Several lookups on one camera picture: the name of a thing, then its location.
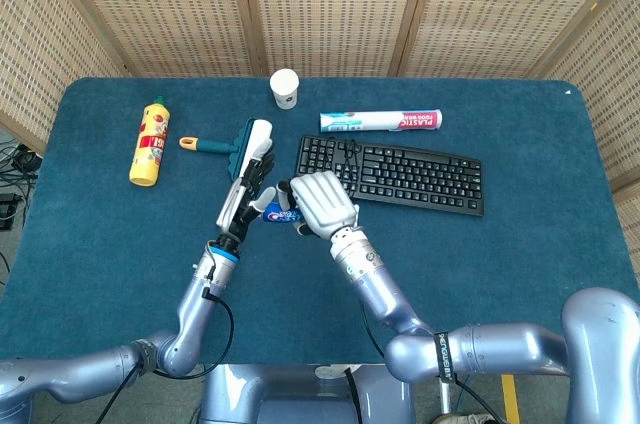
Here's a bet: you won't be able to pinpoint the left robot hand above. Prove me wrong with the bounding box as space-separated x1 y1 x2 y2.
215 136 277 245

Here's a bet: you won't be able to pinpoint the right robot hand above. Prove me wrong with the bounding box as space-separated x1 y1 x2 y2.
276 171 361 239

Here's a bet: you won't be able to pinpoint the blue white toothpaste tube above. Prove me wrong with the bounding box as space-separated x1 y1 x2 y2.
262 201 304 226

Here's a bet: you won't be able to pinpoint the teal lint roller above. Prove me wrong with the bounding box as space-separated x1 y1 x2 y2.
179 118 274 190

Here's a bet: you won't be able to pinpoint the plastic wrap box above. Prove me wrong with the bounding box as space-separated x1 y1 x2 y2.
319 108 444 134

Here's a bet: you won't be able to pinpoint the yellow plastic bottle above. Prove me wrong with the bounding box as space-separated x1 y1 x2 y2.
128 96 172 188

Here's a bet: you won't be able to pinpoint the black computer keyboard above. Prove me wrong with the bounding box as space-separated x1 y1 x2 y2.
291 134 485 218

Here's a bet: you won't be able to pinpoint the white paper cup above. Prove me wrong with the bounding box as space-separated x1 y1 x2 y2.
269 68 301 111

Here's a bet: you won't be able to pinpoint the blue carpet table mat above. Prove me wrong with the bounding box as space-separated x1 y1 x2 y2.
0 76 640 366

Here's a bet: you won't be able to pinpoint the silver blue robot torso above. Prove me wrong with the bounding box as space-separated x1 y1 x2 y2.
199 363 416 424

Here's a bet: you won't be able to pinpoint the woven folding screen panel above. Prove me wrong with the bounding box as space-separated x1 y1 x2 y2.
0 0 129 155
529 0 640 265
44 0 261 78
394 0 640 79
237 0 436 78

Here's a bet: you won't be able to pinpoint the black floor box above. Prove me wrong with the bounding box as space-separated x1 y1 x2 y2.
0 192 24 231

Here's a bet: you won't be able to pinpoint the beige shoe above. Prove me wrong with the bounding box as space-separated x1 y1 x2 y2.
432 412 506 424

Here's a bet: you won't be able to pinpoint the yellow floor tape strip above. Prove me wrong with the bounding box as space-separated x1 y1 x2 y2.
501 374 521 424

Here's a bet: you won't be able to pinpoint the black bundled keyboard cable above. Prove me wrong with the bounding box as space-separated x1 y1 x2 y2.
319 137 364 195

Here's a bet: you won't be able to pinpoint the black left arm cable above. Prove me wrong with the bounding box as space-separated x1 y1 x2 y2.
94 288 236 424

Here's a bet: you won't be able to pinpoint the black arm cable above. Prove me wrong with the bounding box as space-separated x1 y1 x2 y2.
94 288 236 424
360 306 501 424

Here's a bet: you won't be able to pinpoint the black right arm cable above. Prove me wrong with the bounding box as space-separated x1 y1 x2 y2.
360 306 501 424

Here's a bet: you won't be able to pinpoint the black strap on left arm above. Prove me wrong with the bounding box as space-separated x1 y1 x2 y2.
132 338 155 375

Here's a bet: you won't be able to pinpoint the black strap on arm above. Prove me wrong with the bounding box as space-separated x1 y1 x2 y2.
433 331 455 386
132 338 155 375

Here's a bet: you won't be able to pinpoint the black torso cable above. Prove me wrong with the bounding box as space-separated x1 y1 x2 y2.
343 366 362 424

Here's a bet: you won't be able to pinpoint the black strap on right arm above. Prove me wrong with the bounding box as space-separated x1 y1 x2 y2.
433 331 455 386

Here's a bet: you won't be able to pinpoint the tangled black floor cables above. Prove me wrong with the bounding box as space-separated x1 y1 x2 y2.
0 138 44 188

